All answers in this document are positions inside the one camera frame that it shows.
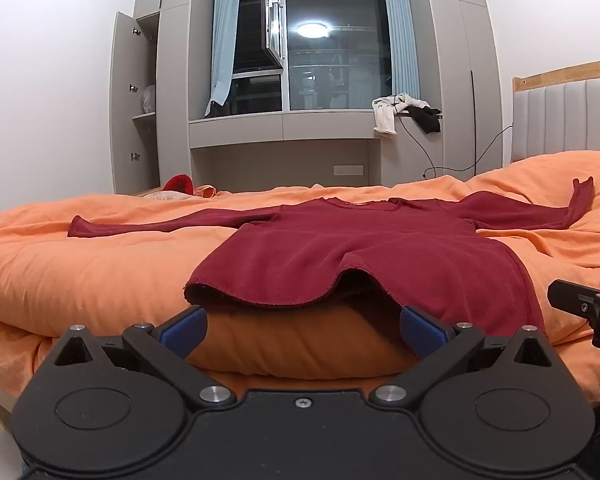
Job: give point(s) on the light blue curtain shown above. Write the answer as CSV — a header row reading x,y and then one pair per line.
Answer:
x,y
225,35
400,35

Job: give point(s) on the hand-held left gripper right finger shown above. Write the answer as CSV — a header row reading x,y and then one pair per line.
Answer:
x,y
422,332

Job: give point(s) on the orange blanket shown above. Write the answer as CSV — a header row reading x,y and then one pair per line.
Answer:
x,y
80,270

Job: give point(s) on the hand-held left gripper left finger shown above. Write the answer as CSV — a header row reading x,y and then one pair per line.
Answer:
x,y
185,332

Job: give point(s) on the red fuzzy cloth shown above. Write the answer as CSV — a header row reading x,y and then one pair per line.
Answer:
x,y
179,183

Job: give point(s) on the large window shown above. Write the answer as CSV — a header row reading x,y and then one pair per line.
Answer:
x,y
340,70

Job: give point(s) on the dark bag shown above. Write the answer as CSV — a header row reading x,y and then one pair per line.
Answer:
x,y
219,109

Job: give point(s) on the black cloth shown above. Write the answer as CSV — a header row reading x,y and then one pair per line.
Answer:
x,y
427,119

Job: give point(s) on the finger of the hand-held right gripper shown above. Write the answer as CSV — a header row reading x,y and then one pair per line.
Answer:
x,y
575,302

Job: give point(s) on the white bag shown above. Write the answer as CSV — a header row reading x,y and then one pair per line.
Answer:
x,y
148,99

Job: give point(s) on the grey built-in wardrobe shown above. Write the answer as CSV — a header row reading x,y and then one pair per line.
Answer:
x,y
450,60

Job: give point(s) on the open window sash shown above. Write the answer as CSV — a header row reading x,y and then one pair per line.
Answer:
x,y
272,25

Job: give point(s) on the white wall socket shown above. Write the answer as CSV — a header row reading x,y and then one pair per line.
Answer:
x,y
348,170

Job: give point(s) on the grey padded wooden headboard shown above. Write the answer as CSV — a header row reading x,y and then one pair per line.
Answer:
x,y
565,115

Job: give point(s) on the dark red long-sleeve shirt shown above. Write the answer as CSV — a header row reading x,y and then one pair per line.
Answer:
x,y
355,260

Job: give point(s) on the beige patterned cloth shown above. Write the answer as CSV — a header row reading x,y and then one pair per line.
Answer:
x,y
165,196

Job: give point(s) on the white cloth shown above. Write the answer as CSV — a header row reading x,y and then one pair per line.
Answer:
x,y
385,117

